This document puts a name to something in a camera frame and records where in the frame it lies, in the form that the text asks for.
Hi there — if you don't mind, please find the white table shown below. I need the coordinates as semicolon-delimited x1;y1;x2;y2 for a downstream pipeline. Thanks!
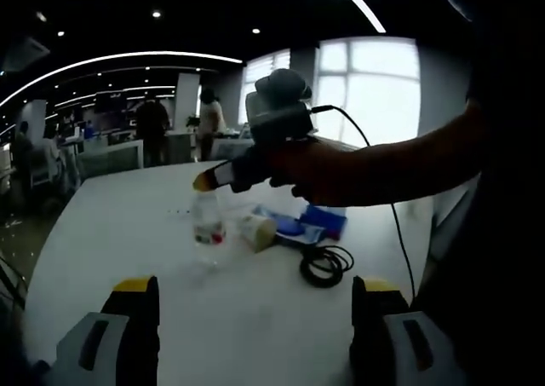
23;159;439;386

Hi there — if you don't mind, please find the ceiling air conditioner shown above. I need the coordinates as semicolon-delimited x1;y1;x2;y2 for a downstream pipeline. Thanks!
2;36;51;72

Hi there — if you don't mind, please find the narrow window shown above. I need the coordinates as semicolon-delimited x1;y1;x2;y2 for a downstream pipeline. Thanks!
246;47;293;101

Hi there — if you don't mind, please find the white paper cup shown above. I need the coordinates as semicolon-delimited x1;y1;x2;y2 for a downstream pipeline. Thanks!
238;213;278;254

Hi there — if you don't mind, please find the person's right hand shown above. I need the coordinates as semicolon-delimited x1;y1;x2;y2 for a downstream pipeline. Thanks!
269;140;355;209

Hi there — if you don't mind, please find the person's black shirt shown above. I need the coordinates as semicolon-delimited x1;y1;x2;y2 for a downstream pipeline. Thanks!
408;0;545;386

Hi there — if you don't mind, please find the clear plastic bottle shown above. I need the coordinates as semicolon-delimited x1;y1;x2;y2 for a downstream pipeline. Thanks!
191;189;227;268

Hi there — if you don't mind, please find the straight ceiling light strip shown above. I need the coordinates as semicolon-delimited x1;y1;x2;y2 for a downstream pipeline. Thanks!
327;0;387;33

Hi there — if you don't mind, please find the large window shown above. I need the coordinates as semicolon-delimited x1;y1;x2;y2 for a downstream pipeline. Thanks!
317;36;421;148

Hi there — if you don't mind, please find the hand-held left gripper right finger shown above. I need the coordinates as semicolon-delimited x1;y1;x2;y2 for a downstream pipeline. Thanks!
349;274;469;386

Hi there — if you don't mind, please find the wet wipes pack blue lid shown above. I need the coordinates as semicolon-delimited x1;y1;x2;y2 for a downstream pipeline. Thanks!
253;205;329;246

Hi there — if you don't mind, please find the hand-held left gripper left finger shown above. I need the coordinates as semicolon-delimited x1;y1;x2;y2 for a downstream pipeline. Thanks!
54;274;161;386

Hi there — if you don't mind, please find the white office chair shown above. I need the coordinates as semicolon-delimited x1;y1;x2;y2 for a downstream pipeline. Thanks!
78;141;144;178
210;138;256;161

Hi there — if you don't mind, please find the blue pink tissue pack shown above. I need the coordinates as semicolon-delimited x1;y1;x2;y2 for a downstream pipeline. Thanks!
300;205;348;238

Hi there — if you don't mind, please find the curved ceiling light strip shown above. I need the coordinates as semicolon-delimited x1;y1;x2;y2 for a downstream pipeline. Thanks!
0;51;244;106

